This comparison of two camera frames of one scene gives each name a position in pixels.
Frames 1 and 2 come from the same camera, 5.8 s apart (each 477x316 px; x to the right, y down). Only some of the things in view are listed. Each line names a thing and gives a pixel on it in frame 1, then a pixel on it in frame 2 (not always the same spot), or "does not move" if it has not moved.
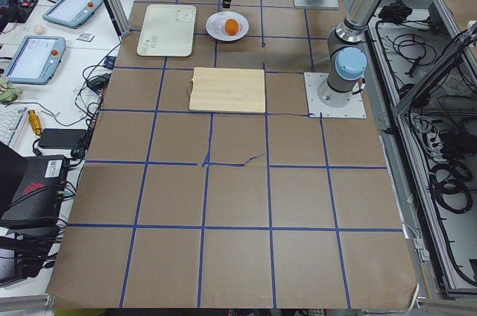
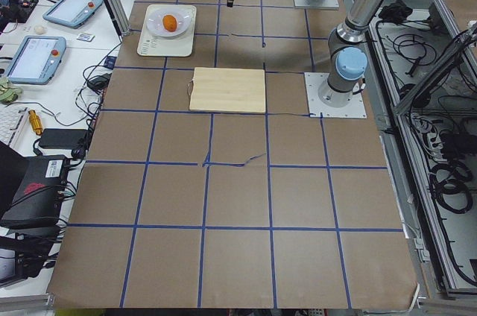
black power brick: x=62 y=138 does not move
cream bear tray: x=168 y=30 does not move
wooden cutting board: x=227 y=89 does not move
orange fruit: x=232 y=27 → x=170 y=22
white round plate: x=215 y=25 → x=183 y=22
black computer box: x=36 y=200 does not move
